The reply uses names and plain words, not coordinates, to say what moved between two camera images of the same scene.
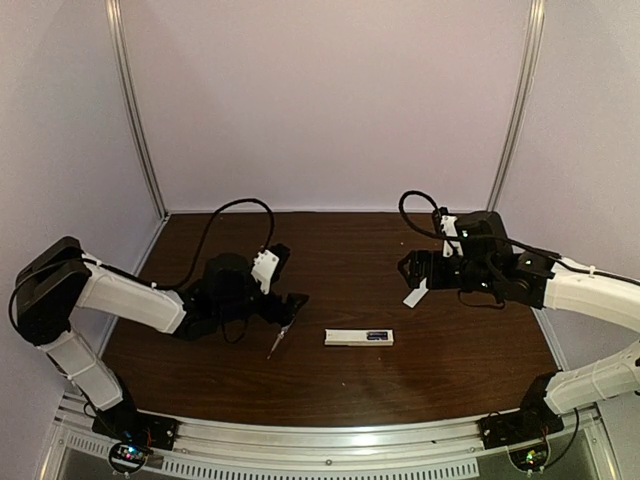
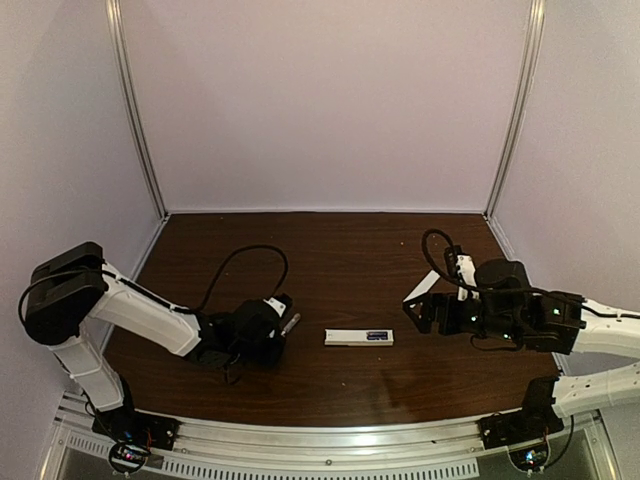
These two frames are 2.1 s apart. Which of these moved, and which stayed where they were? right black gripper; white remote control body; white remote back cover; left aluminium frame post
Moved: right black gripper
Stayed: left aluminium frame post; white remote control body; white remote back cover
